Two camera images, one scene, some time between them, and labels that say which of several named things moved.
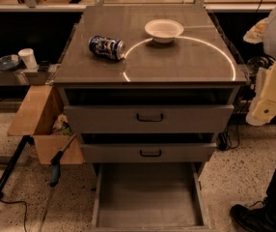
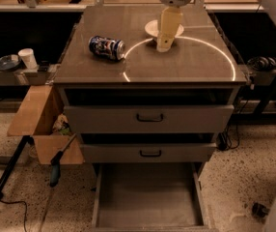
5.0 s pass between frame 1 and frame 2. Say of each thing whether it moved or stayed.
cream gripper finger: moved
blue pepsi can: stayed
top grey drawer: stayed
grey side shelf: stayed
